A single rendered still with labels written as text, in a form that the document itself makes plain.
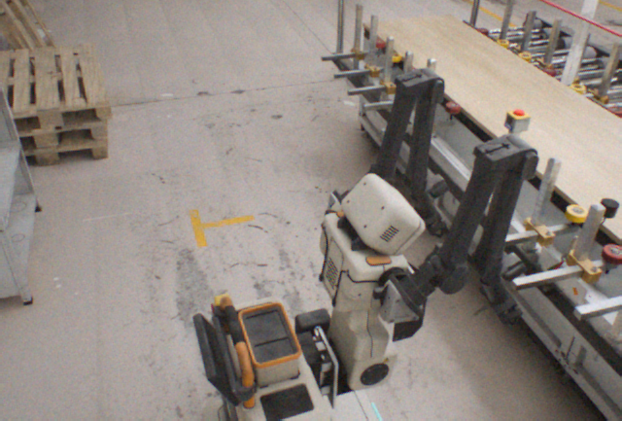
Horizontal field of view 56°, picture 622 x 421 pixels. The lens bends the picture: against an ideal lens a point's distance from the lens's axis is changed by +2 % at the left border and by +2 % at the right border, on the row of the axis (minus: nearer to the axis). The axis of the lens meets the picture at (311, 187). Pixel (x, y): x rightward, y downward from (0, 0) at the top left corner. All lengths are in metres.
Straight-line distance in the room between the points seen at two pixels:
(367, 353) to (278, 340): 0.29
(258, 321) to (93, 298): 1.68
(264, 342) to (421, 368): 1.31
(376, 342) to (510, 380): 1.28
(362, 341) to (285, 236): 1.86
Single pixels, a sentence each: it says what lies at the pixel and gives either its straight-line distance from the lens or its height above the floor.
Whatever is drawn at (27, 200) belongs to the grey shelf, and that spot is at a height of 0.14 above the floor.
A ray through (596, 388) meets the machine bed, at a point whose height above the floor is 0.17.
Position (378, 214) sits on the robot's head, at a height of 1.36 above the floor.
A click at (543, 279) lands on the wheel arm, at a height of 0.86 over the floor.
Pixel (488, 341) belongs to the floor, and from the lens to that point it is 3.21.
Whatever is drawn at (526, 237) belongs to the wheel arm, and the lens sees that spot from 2.52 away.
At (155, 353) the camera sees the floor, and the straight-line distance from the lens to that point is 3.10.
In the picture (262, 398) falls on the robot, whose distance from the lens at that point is 1.86.
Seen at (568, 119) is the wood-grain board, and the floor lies 0.90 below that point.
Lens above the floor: 2.32
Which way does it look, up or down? 34 degrees down
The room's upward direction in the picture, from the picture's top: 1 degrees clockwise
